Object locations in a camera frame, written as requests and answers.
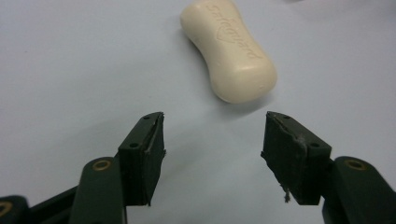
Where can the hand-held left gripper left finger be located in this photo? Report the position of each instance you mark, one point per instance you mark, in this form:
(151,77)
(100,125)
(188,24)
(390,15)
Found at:
(140,161)

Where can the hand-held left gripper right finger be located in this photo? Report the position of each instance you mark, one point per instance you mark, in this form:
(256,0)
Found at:
(299,161)

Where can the cream soap bar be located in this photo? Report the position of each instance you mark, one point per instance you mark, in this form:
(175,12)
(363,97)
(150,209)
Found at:
(230,53)

